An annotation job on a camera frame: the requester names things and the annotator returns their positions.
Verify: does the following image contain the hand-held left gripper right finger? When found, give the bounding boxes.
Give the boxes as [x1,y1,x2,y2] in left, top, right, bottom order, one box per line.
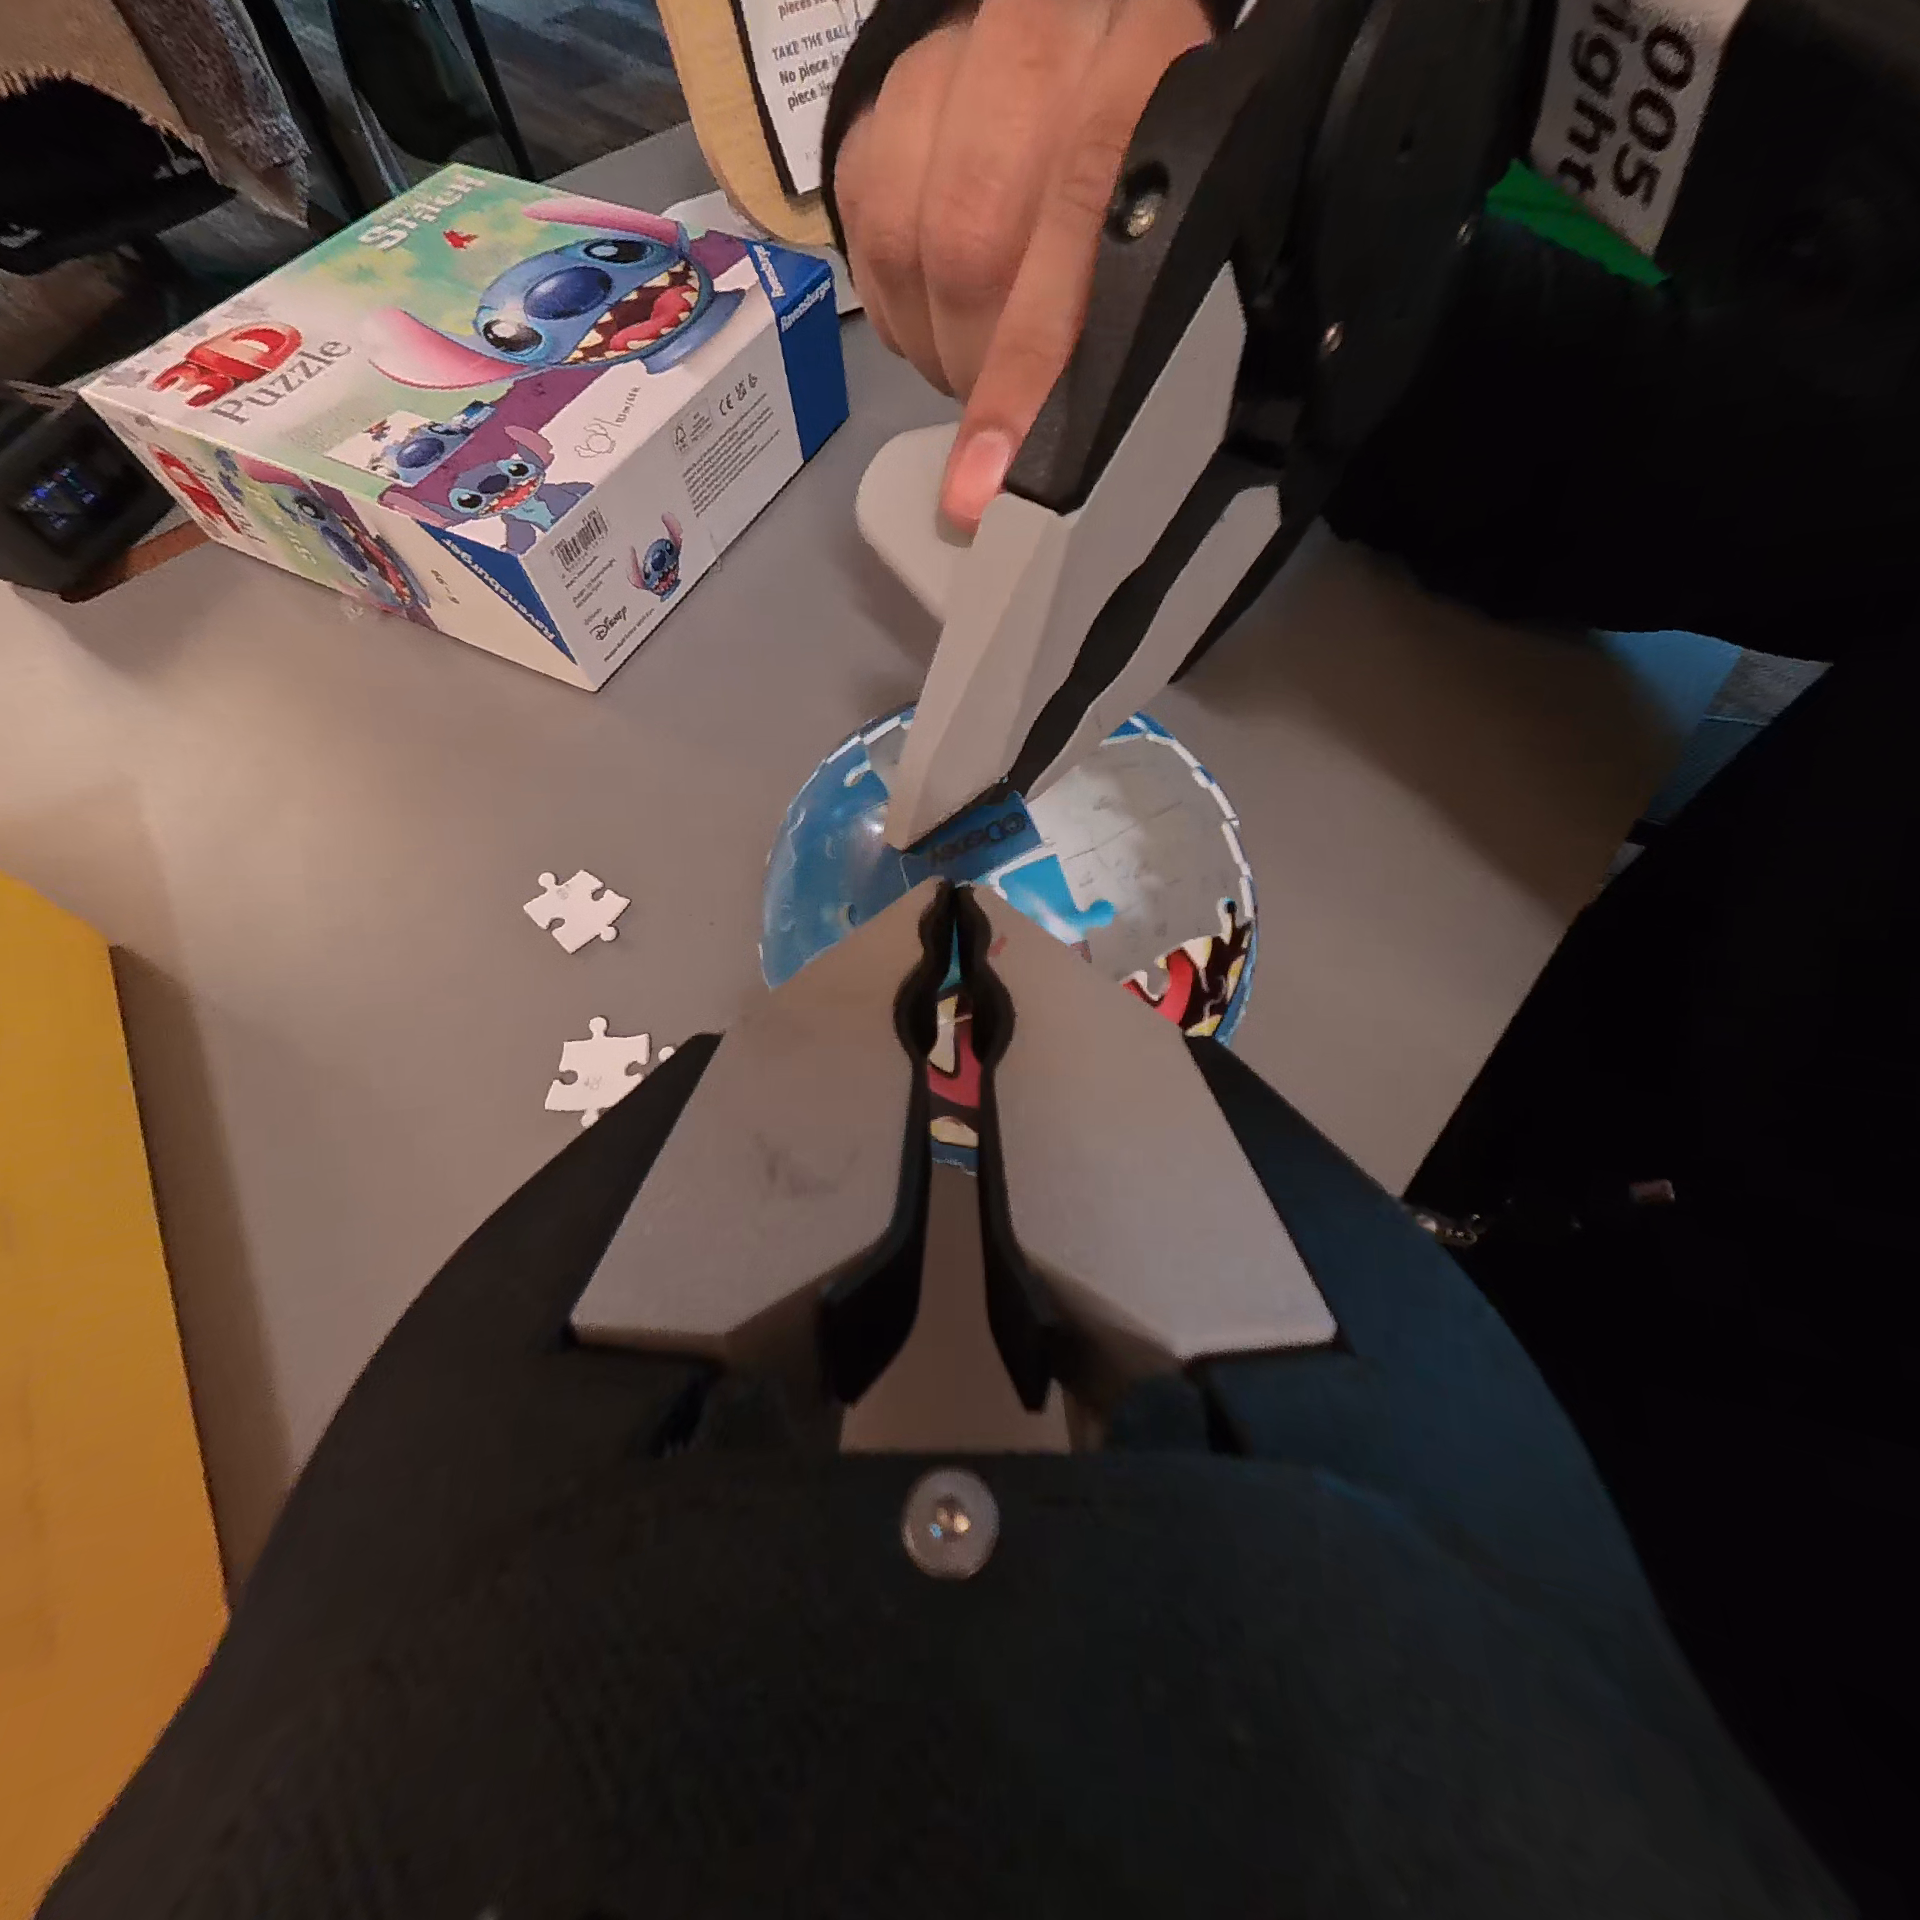
[954,884,1340,1416]

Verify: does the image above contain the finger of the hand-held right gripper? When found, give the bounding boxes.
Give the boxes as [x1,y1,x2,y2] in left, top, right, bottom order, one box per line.
[881,270,1253,852]
[1026,454,1290,805]

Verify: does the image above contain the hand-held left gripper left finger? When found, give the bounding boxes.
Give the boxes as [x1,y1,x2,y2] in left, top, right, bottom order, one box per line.
[566,882,965,1410]

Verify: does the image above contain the white puzzle piece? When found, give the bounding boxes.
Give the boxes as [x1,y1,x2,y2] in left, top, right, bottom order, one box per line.
[541,1016,678,1129]
[521,871,631,955]

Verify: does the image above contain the blue puzzle piece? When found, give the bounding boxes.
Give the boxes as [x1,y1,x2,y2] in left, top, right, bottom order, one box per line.
[899,841,1119,940]

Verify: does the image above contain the blue puzzle ball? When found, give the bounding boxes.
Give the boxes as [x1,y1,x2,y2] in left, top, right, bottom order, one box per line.
[761,704,1260,1172]

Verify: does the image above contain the person's right forearm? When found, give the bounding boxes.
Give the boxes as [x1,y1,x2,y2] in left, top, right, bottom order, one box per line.
[1319,194,1920,678]

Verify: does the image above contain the printed puzzle box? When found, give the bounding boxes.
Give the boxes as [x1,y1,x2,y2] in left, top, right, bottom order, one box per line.
[78,164,852,692]

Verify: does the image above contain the person's right hand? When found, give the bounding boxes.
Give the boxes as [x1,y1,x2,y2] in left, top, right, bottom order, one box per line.
[822,0,1218,528]

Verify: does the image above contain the green plastic bin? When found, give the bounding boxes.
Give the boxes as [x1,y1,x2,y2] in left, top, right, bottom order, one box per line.
[1483,157,1669,288]

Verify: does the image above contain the person's legs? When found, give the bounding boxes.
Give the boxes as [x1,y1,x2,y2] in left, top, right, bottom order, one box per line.
[1410,661,1920,1920]

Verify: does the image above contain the wooden instruction board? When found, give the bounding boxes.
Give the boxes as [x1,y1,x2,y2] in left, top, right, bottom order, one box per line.
[655,0,902,250]

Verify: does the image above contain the yellow plastic bin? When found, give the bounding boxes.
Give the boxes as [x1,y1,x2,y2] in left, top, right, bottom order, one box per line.
[0,873,228,1920]

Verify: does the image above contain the black device with display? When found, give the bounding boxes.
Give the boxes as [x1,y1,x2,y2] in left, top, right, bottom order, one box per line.
[0,382,173,595]

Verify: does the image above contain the beige burlap cloth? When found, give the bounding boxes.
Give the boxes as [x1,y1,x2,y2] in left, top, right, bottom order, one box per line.
[0,0,310,228]

